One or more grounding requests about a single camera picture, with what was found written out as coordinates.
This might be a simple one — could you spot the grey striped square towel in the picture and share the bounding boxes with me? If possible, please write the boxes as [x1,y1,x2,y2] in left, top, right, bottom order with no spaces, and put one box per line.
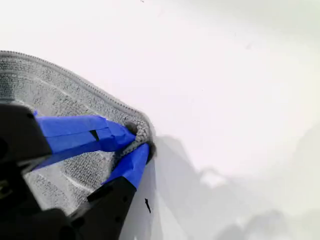
[0,49,158,218]

